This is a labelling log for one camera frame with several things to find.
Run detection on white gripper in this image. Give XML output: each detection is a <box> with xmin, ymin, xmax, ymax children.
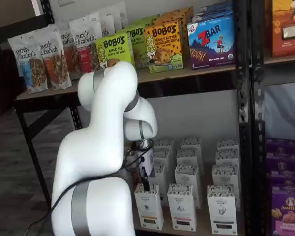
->
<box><xmin>137</xmin><ymin>147</ymin><xmax>156</xmax><ymax>193</ymax></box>

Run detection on white box orange strip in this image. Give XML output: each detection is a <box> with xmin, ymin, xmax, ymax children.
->
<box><xmin>134</xmin><ymin>182</ymin><xmax>164</xmax><ymax>229</ymax></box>

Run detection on white floral-top pantry box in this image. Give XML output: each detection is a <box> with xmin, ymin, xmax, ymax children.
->
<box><xmin>153</xmin><ymin>138</ymin><xmax>175</xmax><ymax>153</ymax></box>
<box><xmin>180</xmin><ymin>137</ymin><xmax>202</xmax><ymax>153</ymax></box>
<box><xmin>211</xmin><ymin>164</ymin><xmax>238</xmax><ymax>195</ymax></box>
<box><xmin>176</xmin><ymin>148</ymin><xmax>203</xmax><ymax>173</ymax></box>
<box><xmin>215</xmin><ymin>148</ymin><xmax>239</xmax><ymax>170</ymax></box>
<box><xmin>216</xmin><ymin>138</ymin><xmax>239</xmax><ymax>153</ymax></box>
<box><xmin>151</xmin><ymin>162</ymin><xmax>169</xmax><ymax>207</ymax></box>
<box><xmin>152</xmin><ymin>149</ymin><xmax>175</xmax><ymax>173</ymax></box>
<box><xmin>174</xmin><ymin>163</ymin><xmax>200</xmax><ymax>210</ymax></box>

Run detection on white box pink strip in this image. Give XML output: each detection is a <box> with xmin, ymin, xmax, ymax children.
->
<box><xmin>167</xmin><ymin>183</ymin><xmax>197</xmax><ymax>232</ymax></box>

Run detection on white box grey strip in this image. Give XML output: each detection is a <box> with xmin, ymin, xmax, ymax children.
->
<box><xmin>207</xmin><ymin>184</ymin><xmax>237</xmax><ymax>235</ymax></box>

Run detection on black metal shelf rack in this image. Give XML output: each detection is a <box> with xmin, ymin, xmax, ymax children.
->
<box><xmin>250</xmin><ymin>0</ymin><xmax>295</xmax><ymax>236</ymax></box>
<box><xmin>0</xmin><ymin>0</ymin><xmax>252</xmax><ymax>236</ymax></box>

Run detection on purple Annie's box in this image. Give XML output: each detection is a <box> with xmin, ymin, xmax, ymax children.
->
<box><xmin>265</xmin><ymin>138</ymin><xmax>295</xmax><ymax>158</ymax></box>
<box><xmin>270</xmin><ymin>169</ymin><xmax>295</xmax><ymax>193</ymax></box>
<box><xmin>266</xmin><ymin>153</ymin><xmax>295</xmax><ymax>173</ymax></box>
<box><xmin>271</xmin><ymin>186</ymin><xmax>295</xmax><ymax>236</ymax></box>

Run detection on green Bobo's apple pie box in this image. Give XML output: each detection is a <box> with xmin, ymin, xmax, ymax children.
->
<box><xmin>124</xmin><ymin>24</ymin><xmax>148</xmax><ymax>69</ymax></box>
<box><xmin>95</xmin><ymin>29</ymin><xmax>133</xmax><ymax>72</ymax></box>
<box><xmin>131</xmin><ymin>14</ymin><xmax>161</xmax><ymax>28</ymax></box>

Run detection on orange Bobo's peanut butter box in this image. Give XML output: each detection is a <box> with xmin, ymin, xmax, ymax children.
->
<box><xmin>161</xmin><ymin>6</ymin><xmax>194</xmax><ymax>37</ymax></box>
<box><xmin>144</xmin><ymin>19</ymin><xmax>184</xmax><ymax>74</ymax></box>

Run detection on blue Zbar box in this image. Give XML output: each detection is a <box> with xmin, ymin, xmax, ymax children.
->
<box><xmin>186</xmin><ymin>13</ymin><xmax>237</xmax><ymax>70</ymax></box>
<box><xmin>192</xmin><ymin>1</ymin><xmax>235</xmax><ymax>23</ymax></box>

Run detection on orange snack box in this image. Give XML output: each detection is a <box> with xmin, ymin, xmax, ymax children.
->
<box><xmin>271</xmin><ymin>0</ymin><xmax>295</xmax><ymax>58</ymax></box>

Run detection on purely elizabeth bag red label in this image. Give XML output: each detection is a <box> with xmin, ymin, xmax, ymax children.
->
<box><xmin>68</xmin><ymin>13</ymin><xmax>103</xmax><ymax>74</ymax></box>

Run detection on purely elizabeth bag orange label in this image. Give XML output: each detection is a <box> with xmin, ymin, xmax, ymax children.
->
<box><xmin>36</xmin><ymin>24</ymin><xmax>72</xmax><ymax>90</ymax></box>

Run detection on purely elizabeth granola bag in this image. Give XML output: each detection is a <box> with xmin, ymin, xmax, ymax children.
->
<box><xmin>56</xmin><ymin>24</ymin><xmax>76</xmax><ymax>80</ymax></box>
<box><xmin>100</xmin><ymin>13</ymin><xmax>117</xmax><ymax>38</ymax></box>
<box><xmin>112</xmin><ymin>1</ymin><xmax>128</xmax><ymax>33</ymax></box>

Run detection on purely elizabeth bag blue label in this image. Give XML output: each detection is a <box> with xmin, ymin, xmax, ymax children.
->
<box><xmin>7</xmin><ymin>31</ymin><xmax>49</xmax><ymax>94</ymax></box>

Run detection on dark armchair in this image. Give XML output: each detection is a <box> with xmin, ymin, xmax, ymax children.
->
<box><xmin>0</xmin><ymin>48</ymin><xmax>23</xmax><ymax>119</ymax></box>

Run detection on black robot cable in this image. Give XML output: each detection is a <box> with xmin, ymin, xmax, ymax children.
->
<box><xmin>24</xmin><ymin>144</ymin><xmax>149</xmax><ymax>233</ymax></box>

